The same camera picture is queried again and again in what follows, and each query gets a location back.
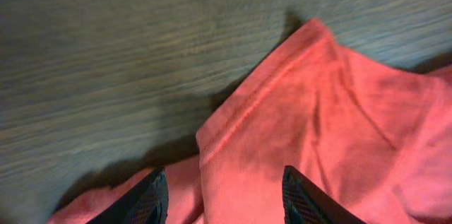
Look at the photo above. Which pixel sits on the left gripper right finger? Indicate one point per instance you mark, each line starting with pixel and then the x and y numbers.
pixel 305 203

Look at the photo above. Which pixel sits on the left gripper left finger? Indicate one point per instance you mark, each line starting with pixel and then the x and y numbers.
pixel 145 203

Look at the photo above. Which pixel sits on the orange FRAM t-shirt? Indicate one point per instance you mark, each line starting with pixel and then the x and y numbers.
pixel 377 140

